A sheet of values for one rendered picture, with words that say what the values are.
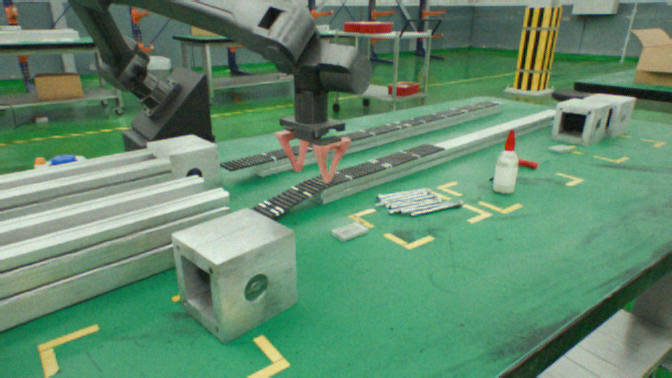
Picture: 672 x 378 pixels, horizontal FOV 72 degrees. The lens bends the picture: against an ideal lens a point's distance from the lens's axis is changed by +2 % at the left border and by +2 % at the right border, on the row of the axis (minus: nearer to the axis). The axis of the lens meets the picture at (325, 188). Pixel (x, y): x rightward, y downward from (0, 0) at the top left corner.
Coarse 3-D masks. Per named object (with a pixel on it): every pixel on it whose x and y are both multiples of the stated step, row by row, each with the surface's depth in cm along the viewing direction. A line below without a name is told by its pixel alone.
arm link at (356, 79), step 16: (272, 48) 65; (304, 48) 69; (320, 48) 68; (336, 48) 66; (352, 48) 65; (288, 64) 67; (304, 64) 67; (320, 64) 67; (336, 64) 65; (352, 64) 65; (368, 64) 68; (320, 80) 69; (336, 80) 67; (352, 80) 66; (368, 80) 69
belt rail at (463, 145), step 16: (544, 112) 137; (496, 128) 119; (512, 128) 120; (528, 128) 127; (448, 144) 105; (464, 144) 106; (480, 144) 112; (416, 160) 95; (432, 160) 100; (368, 176) 87; (384, 176) 91; (400, 176) 93; (320, 192) 80; (336, 192) 83; (352, 192) 85
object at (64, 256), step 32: (128, 192) 63; (160, 192) 64; (192, 192) 67; (224, 192) 63; (0, 224) 54; (32, 224) 55; (64, 224) 57; (96, 224) 54; (128, 224) 55; (160, 224) 59; (192, 224) 60; (0, 256) 47; (32, 256) 49; (64, 256) 52; (96, 256) 53; (128, 256) 57; (160, 256) 59; (0, 288) 48; (32, 288) 51; (64, 288) 52; (96, 288) 54; (0, 320) 49; (32, 320) 51
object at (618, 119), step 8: (592, 96) 125; (600, 96) 125; (608, 96) 125; (616, 96) 124; (624, 96) 124; (616, 104) 118; (624, 104) 119; (632, 104) 123; (608, 112) 122; (616, 112) 118; (624, 112) 120; (632, 112) 124; (608, 120) 122; (616, 120) 119; (624, 120) 123; (608, 128) 121; (616, 128) 120; (624, 128) 124; (608, 136) 121; (616, 136) 122
